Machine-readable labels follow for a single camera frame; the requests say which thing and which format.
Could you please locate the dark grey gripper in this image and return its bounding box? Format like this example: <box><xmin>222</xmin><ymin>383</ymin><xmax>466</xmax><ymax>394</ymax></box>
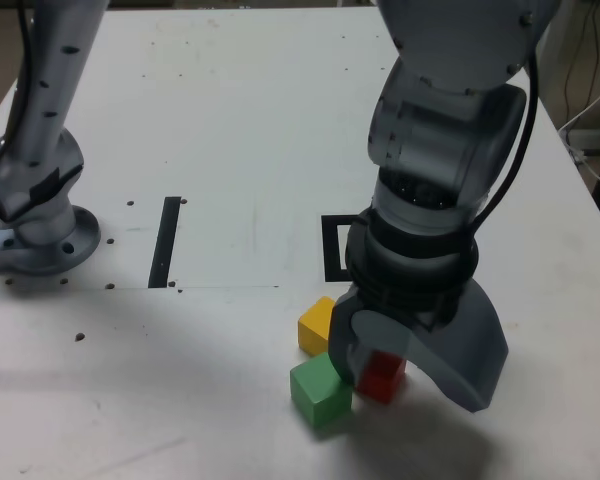
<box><xmin>327</xmin><ymin>278</ymin><xmax>510</xmax><ymax>415</ymax></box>

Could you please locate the red cube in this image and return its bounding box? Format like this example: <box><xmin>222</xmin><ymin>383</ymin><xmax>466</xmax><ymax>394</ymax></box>
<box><xmin>355</xmin><ymin>350</ymin><xmax>408</xmax><ymax>404</ymax></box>

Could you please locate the yellow cube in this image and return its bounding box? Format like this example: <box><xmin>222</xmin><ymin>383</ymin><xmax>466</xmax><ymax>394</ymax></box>
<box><xmin>297</xmin><ymin>295</ymin><xmax>338</xmax><ymax>358</ymax></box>

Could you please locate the green cube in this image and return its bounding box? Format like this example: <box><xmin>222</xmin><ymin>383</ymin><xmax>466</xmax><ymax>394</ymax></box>
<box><xmin>289</xmin><ymin>351</ymin><xmax>355</xmax><ymax>436</ymax></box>

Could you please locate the black tape square outline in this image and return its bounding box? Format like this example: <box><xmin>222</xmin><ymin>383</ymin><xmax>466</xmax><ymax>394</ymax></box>
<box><xmin>320</xmin><ymin>214</ymin><xmax>362</xmax><ymax>283</ymax></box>

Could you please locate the black tape strip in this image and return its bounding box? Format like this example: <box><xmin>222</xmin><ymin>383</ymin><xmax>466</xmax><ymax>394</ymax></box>
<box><xmin>147</xmin><ymin>196</ymin><xmax>182</xmax><ymax>290</ymax></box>

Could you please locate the thin white background cable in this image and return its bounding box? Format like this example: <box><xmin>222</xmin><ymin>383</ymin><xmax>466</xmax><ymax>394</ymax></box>
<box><xmin>557</xmin><ymin>74</ymin><xmax>600</xmax><ymax>188</ymax></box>

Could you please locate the thin black background cable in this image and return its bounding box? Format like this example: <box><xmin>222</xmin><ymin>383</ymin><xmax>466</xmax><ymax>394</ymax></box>
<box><xmin>562</xmin><ymin>0</ymin><xmax>600</xmax><ymax>126</ymax></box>

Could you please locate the white metal frame leg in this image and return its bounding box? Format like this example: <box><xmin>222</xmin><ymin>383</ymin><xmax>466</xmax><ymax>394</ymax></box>
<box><xmin>532</xmin><ymin>0</ymin><xmax>569</xmax><ymax>89</ymax></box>

